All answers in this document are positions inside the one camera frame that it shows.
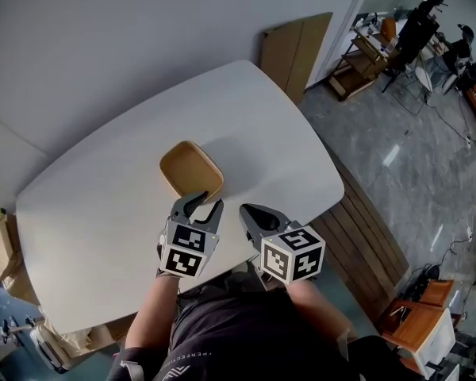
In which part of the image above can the person's left forearm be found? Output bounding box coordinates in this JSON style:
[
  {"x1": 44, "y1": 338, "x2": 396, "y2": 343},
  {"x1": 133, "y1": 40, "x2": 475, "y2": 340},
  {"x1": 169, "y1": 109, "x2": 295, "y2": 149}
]
[{"x1": 124, "y1": 270, "x2": 184, "y2": 351}]

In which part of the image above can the black floor cable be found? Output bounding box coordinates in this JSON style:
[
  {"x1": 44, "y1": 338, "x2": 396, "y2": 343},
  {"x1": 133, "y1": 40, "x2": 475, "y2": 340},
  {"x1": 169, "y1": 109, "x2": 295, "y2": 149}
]
[{"x1": 424, "y1": 91, "x2": 474, "y2": 148}]

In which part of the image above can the brown cardboard box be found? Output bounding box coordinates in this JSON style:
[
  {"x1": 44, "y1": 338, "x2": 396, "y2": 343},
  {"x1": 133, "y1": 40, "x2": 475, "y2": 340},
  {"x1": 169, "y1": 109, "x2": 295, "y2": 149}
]
[{"x1": 0, "y1": 211, "x2": 25, "y2": 283}]

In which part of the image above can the dark wooden plank panel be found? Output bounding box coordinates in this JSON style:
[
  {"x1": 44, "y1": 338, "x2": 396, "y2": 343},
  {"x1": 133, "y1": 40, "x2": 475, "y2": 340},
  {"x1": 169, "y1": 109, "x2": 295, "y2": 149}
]
[{"x1": 308, "y1": 140, "x2": 411, "y2": 326}]

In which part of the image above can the brown cardboard sheet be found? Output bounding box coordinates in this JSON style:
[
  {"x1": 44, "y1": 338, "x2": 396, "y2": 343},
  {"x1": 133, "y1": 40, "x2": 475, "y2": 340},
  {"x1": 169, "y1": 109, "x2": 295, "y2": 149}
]
[{"x1": 259, "y1": 11, "x2": 334, "y2": 106}]

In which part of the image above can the tan container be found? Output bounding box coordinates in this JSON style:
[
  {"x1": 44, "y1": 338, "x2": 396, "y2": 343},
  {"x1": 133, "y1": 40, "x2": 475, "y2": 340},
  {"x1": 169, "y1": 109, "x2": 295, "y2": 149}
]
[{"x1": 159, "y1": 140, "x2": 225, "y2": 206}]

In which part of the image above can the white hard case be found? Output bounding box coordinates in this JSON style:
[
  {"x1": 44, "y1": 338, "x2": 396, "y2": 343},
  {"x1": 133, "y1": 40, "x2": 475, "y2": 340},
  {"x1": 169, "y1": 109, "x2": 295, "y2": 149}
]
[{"x1": 29, "y1": 325, "x2": 71, "y2": 374}]

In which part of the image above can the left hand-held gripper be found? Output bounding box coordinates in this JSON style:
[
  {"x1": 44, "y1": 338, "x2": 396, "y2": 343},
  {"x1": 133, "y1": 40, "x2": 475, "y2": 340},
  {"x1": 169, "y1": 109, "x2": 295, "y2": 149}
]
[{"x1": 156, "y1": 190, "x2": 225, "y2": 280}]

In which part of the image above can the person's right forearm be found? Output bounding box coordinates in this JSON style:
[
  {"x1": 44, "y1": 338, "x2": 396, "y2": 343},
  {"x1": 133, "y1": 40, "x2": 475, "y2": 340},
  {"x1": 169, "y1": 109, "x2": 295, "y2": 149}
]
[{"x1": 286, "y1": 279, "x2": 359, "y2": 345}]

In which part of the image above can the white cabinet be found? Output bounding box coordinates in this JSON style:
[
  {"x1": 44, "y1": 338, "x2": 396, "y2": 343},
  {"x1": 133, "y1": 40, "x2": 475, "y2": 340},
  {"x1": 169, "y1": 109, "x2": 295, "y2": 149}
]
[{"x1": 411, "y1": 307, "x2": 459, "y2": 379}]

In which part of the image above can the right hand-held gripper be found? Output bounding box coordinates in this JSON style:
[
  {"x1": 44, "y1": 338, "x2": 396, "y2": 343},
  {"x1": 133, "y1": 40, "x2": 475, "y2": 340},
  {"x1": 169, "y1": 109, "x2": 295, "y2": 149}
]
[{"x1": 239, "y1": 203, "x2": 327, "y2": 286}]

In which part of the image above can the white wire frame stand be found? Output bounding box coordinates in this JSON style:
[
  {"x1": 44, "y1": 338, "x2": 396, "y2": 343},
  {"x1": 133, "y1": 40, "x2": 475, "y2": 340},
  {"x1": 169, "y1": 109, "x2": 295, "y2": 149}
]
[{"x1": 403, "y1": 62, "x2": 435, "y2": 103}]

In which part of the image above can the wooden shelf cart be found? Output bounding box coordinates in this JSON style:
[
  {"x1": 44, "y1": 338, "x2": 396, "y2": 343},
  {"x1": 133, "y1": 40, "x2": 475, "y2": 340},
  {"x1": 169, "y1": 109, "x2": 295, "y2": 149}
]
[{"x1": 327, "y1": 13, "x2": 398, "y2": 103}]

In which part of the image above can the black coat stand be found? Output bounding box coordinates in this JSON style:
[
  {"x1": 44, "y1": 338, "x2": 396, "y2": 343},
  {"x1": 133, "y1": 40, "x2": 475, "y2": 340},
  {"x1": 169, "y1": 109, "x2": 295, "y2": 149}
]
[{"x1": 382, "y1": 0, "x2": 456, "y2": 94}]

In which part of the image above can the orange wooden chair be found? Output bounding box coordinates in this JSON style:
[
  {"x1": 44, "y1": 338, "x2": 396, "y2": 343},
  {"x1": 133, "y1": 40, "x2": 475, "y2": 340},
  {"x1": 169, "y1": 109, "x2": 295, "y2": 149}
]
[{"x1": 378, "y1": 278, "x2": 456, "y2": 359}]

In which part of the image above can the white table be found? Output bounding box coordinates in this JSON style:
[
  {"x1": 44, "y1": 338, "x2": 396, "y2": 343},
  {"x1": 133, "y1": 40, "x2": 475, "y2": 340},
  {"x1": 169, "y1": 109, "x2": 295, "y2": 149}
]
[{"x1": 14, "y1": 59, "x2": 346, "y2": 335}]

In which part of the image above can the person's black clothing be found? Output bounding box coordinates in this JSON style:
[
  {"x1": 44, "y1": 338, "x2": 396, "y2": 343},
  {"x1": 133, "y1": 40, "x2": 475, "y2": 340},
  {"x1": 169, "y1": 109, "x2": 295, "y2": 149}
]
[{"x1": 106, "y1": 266, "x2": 425, "y2": 381}]

